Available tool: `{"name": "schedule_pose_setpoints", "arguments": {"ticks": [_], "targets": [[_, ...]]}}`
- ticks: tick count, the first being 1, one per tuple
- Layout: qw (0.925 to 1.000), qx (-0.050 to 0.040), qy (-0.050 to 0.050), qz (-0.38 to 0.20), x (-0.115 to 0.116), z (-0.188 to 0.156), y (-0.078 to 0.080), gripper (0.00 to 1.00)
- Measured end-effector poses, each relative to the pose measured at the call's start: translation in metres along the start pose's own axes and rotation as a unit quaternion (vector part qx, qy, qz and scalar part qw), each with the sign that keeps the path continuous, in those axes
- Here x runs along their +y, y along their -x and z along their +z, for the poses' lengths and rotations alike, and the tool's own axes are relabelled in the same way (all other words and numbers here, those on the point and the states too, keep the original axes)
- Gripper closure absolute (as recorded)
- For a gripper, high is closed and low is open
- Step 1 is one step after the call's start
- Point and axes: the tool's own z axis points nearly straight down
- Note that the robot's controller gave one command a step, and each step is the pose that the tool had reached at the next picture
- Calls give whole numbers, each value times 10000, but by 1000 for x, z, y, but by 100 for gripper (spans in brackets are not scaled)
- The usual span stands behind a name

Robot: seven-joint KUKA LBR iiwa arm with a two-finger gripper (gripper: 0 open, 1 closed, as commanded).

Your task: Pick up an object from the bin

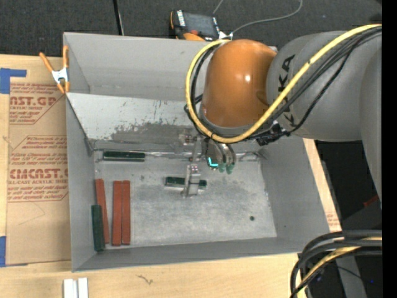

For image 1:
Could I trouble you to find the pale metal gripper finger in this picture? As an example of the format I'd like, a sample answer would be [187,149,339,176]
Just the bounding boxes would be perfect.
[179,129,201,164]
[181,164,202,198]

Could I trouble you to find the dark green flat block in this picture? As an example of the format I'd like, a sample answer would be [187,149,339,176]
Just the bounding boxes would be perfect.
[102,150,146,163]
[90,204,106,253]
[164,176,208,189]

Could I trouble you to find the grey metal bin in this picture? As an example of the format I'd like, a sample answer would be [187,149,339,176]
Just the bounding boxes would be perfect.
[63,32,332,273]

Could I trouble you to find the red-brown flat block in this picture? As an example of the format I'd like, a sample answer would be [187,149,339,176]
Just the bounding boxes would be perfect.
[121,179,132,246]
[111,180,123,247]
[94,178,111,245]

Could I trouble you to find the brown cardboard board, red print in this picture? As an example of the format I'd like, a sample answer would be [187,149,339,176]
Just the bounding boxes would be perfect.
[0,53,343,267]

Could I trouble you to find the black cylinder on white bracket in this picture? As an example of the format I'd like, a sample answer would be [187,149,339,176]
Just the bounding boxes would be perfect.
[254,121,291,147]

